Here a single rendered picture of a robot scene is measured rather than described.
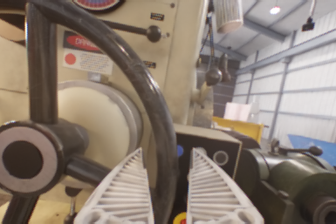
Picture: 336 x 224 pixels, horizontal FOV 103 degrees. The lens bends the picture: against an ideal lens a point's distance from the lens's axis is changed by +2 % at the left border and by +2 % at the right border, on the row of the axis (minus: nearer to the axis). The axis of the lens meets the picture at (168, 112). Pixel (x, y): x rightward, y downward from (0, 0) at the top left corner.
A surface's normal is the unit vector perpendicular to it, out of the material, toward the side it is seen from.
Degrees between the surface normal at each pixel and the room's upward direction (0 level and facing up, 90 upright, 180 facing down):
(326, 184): 90
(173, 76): 90
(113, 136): 82
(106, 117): 69
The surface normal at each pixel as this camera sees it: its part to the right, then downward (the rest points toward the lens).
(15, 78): 0.02, 0.08
